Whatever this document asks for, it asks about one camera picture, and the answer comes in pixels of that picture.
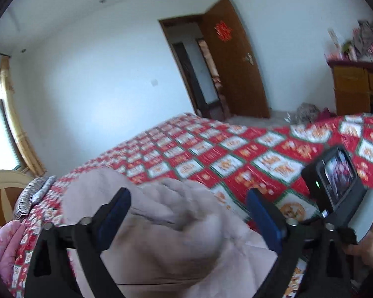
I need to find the pink folded quilt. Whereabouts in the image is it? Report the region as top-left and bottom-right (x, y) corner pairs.
(0, 220), (26, 290)

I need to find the pale pink puffer jacket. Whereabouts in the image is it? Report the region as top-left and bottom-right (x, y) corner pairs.
(62, 168), (279, 298)

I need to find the red patterned bedspread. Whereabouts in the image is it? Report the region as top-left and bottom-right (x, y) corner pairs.
(11, 113), (373, 298)

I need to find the red paper door decoration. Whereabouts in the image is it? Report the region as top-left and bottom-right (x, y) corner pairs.
(214, 21), (232, 43)

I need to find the brown wooden door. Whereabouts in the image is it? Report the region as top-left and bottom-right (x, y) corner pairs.
(200, 0), (271, 119)

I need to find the window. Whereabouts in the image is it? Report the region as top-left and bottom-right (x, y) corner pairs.
(0, 74), (23, 173)

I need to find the pile of colourful packages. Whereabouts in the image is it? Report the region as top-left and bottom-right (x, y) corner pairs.
(326, 19), (373, 63)

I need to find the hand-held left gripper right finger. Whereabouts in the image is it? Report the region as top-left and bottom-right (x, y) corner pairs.
(247, 188), (352, 298)

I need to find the yellow curtain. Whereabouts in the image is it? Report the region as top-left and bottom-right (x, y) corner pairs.
(0, 56), (47, 178)

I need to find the cream wooden headboard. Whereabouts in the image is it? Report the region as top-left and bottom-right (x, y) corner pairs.
(0, 170), (35, 238)

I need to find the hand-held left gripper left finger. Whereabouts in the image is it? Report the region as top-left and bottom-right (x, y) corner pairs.
(25, 187), (132, 298)

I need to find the dark wooden door frame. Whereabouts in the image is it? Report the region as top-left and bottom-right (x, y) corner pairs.
(158, 14), (228, 120)

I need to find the wooden dresser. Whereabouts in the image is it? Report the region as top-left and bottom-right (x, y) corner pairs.
(327, 59), (373, 116)

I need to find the striped grey pillow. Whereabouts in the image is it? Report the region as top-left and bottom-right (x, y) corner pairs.
(14, 175), (57, 220)

